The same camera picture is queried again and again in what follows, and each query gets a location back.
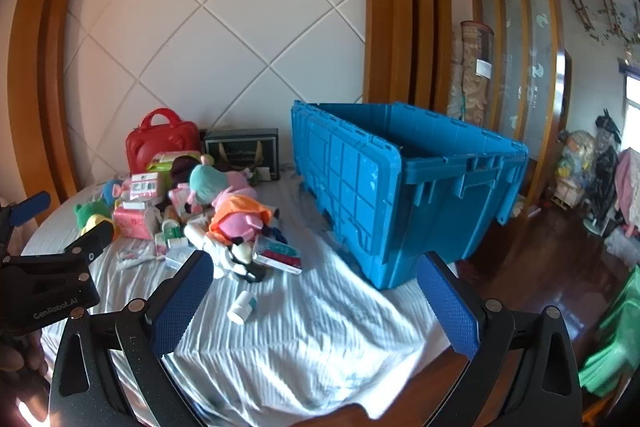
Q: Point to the pink pig plush orange dress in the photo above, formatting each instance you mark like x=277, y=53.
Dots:
x=235, y=209

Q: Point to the green wipes pack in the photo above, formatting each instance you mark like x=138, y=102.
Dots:
x=165, y=162

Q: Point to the person's left hand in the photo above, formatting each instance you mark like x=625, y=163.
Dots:
x=20, y=354

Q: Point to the black hanging garment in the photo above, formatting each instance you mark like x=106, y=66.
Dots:
x=605, y=167

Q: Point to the flat white packet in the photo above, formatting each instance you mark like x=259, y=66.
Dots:
x=132, y=257

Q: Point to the dark plush toy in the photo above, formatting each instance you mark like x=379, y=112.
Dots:
x=182, y=172

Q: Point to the window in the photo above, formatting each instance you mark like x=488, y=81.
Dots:
x=634, y=107

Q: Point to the patterned rolled carpet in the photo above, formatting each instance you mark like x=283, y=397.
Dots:
x=475, y=82

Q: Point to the blue plastic crate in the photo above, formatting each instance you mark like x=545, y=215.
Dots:
x=360, y=187

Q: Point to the wooden wall post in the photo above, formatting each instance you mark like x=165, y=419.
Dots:
x=380, y=7

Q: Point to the red handbag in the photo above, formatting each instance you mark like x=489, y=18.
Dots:
x=150, y=144

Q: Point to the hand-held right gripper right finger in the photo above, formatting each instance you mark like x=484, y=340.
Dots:
x=447, y=312

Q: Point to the white fan stand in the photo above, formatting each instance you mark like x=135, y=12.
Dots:
x=592, y=227

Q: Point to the wooden frosted glass partition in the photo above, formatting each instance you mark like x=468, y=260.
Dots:
x=545, y=57

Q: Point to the small white bottle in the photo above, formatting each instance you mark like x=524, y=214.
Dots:
x=241, y=307

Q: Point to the pink pig plush teal dress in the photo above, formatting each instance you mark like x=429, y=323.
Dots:
x=207, y=184

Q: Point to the green and red box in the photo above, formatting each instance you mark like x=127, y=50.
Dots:
x=277, y=254

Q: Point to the pink hanging clothes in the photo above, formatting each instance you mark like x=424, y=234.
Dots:
x=629, y=172

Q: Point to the colourful toy pile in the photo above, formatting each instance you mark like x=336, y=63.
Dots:
x=575, y=162

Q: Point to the branch wall decoration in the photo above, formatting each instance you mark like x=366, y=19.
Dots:
x=607, y=14

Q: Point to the green plastic stool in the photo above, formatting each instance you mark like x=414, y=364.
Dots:
x=615, y=342

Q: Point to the pale rolled carpet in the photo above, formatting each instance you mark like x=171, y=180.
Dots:
x=456, y=82

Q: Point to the pink tissue pack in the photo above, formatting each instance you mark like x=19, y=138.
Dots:
x=132, y=222

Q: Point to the black gift box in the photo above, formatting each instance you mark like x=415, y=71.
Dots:
x=240, y=147

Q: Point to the green frog plush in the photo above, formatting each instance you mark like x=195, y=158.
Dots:
x=87, y=211

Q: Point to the blue plush toy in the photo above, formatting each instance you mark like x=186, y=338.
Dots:
x=111, y=192

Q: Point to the small white box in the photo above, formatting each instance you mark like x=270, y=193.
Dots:
x=177, y=257

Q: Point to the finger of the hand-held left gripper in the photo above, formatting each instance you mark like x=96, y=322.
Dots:
x=92, y=243
x=30, y=209

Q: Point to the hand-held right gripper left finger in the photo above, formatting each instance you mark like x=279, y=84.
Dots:
x=182, y=302

